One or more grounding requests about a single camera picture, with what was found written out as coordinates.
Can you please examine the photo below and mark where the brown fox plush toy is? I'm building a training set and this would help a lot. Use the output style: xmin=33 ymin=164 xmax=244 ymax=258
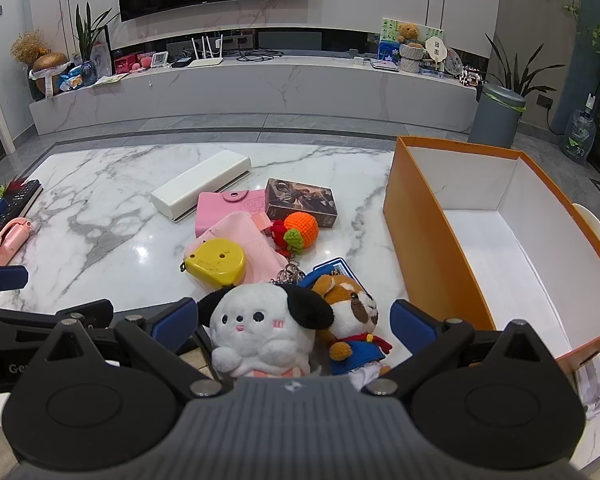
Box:
xmin=312 ymin=274 xmax=392 ymax=390

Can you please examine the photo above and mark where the yellow duck coin case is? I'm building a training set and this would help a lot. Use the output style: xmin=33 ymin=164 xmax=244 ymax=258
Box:
xmin=180 ymin=238 xmax=247 ymax=288

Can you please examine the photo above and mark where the white dog plush toy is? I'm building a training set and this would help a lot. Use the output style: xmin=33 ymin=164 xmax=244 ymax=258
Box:
xmin=197 ymin=282 xmax=335 ymax=379

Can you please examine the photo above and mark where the light pink pouch bag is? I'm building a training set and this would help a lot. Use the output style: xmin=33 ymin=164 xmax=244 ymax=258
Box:
xmin=183 ymin=211 xmax=288 ymax=285

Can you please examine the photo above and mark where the pink snap card wallet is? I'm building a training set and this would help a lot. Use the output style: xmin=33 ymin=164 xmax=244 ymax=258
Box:
xmin=195 ymin=190 xmax=266 ymax=237

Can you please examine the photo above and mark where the white rectangular box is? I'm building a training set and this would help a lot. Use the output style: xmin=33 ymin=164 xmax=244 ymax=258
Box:
xmin=150 ymin=150 xmax=251 ymax=221

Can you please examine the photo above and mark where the orange crochet fruit keychain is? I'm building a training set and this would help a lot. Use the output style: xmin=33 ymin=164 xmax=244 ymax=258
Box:
xmin=271 ymin=211 xmax=320 ymax=257

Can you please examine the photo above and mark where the illustrated card box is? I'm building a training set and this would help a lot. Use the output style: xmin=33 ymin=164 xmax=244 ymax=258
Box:
xmin=265 ymin=178 xmax=338 ymax=228

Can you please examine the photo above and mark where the pink handheld device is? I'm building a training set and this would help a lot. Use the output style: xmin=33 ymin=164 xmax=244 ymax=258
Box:
xmin=0 ymin=218 xmax=33 ymax=266

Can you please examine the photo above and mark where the black remote control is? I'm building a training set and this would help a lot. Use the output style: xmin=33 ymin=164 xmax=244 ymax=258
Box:
xmin=0 ymin=180 xmax=43 ymax=232

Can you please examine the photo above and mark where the orange storage box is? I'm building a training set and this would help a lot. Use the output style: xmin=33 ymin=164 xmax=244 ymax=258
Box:
xmin=384 ymin=136 xmax=600 ymax=372

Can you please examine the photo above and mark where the blue card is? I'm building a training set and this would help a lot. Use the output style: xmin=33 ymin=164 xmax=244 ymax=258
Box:
xmin=299 ymin=257 xmax=363 ymax=288

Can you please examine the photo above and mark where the dried straw bouquet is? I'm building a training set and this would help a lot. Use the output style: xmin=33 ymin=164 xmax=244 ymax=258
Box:
xmin=10 ymin=29 xmax=50 ymax=66

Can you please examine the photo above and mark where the water bottle jug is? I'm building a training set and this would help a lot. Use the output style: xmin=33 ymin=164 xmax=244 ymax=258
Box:
xmin=560 ymin=93 xmax=596 ymax=165

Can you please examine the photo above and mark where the potted plant left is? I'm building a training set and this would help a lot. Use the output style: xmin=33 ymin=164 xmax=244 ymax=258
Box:
xmin=74 ymin=2 xmax=118 ymax=87

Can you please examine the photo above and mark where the potted plant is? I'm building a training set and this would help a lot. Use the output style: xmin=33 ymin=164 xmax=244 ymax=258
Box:
xmin=74 ymin=2 xmax=118 ymax=87
xmin=486 ymin=35 xmax=565 ymax=98

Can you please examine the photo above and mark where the marble tv console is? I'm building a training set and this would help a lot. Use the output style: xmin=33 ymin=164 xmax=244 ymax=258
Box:
xmin=30 ymin=55 xmax=478 ymax=134

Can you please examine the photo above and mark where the white desk clock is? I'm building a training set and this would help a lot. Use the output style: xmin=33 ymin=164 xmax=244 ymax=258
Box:
xmin=150 ymin=51 xmax=169 ymax=68

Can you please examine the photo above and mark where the potted plant right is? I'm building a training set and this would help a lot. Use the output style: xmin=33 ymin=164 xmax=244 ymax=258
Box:
xmin=486 ymin=35 xmax=565 ymax=98

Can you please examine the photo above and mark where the teddy bear decoration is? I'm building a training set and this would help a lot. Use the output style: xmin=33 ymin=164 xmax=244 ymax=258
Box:
xmin=398 ymin=22 xmax=425 ymax=74

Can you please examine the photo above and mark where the round white fan sign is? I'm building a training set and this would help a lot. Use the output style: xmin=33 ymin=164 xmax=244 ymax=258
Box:
xmin=425 ymin=36 xmax=448 ymax=70

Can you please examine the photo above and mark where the white wifi router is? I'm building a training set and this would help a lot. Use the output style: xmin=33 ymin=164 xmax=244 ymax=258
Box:
xmin=188 ymin=35 xmax=223 ymax=67

